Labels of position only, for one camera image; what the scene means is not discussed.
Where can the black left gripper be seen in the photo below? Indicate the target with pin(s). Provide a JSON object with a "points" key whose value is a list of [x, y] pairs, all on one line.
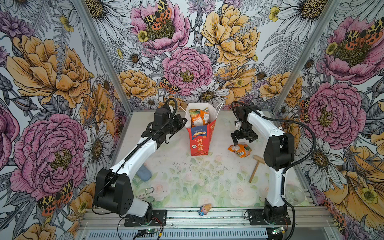
{"points": [[179, 119]]}

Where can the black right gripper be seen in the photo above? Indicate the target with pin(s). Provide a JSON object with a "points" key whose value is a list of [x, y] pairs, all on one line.
{"points": [[253, 136]]}

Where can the orange snack bag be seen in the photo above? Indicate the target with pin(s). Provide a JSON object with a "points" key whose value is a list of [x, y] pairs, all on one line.
{"points": [[199, 117], [241, 149]]}

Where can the red paper gift bag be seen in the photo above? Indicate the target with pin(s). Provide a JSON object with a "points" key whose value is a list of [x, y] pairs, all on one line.
{"points": [[200, 137]]}

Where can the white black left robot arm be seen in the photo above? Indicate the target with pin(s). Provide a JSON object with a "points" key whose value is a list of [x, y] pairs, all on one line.
{"points": [[114, 191]]}

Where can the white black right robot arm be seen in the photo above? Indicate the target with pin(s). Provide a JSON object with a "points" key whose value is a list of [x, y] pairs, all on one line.
{"points": [[278, 155]]}

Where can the wooden mallet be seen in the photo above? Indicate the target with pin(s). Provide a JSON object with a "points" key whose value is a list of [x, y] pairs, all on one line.
{"points": [[259, 160]]}

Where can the blue grey oval sponge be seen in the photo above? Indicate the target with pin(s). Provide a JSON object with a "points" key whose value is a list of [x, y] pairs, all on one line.
{"points": [[144, 173]]}

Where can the metal paper clip upper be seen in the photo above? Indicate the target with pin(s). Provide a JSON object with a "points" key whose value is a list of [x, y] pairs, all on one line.
{"points": [[147, 193]]}

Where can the clear glass cup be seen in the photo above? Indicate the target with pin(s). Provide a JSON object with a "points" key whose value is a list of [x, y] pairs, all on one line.
{"points": [[294, 195]]}

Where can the small wrapped candy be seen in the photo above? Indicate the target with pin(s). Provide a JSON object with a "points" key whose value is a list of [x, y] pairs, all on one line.
{"points": [[203, 211]]}

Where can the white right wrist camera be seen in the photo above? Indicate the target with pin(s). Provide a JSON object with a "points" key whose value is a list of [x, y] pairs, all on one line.
{"points": [[238, 124]]}

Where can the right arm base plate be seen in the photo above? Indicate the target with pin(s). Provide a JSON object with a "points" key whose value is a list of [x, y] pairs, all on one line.
{"points": [[264, 217]]}

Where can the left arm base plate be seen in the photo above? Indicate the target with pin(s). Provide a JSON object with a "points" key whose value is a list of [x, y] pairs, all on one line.
{"points": [[155, 218]]}

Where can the aluminium front rail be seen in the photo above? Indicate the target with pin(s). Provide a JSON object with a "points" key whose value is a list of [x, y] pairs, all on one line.
{"points": [[188, 218]]}

